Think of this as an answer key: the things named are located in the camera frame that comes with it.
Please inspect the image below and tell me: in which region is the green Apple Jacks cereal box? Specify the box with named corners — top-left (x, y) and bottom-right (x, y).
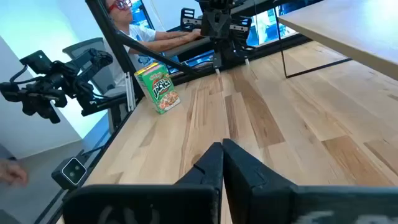
top-left (134, 62), bottom-right (181, 115)

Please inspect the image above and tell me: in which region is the black camera cable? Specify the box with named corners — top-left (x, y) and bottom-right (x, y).
top-left (77, 145), bottom-right (105, 158)

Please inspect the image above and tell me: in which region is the black metal table frame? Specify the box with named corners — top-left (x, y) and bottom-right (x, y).
top-left (34, 0), bottom-right (324, 224)

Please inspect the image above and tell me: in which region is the wooden shelf with black legs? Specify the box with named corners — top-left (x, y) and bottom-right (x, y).
top-left (273, 0), bottom-right (398, 81)

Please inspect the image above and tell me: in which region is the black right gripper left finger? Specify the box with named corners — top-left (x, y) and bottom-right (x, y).
top-left (62, 142), bottom-right (224, 224)

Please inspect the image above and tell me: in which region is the person's hand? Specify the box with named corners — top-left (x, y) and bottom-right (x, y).
top-left (0, 159), bottom-right (29, 187)

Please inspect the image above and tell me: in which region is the person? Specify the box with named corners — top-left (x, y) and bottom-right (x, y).
top-left (104, 0), bottom-right (203, 88)

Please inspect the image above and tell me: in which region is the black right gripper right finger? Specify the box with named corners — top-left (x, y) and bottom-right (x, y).
top-left (222, 138), bottom-right (398, 224)

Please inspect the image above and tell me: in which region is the black table-level camera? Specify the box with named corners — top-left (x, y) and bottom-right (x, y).
top-left (51, 157), bottom-right (88, 191)

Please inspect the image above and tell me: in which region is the silver aluminium bracket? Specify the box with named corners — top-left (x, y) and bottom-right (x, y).
top-left (124, 72), bottom-right (137, 112)

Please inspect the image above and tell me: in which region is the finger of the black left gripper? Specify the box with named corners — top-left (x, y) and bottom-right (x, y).
top-left (216, 11), bottom-right (233, 40)
top-left (200, 11), bottom-right (218, 39)

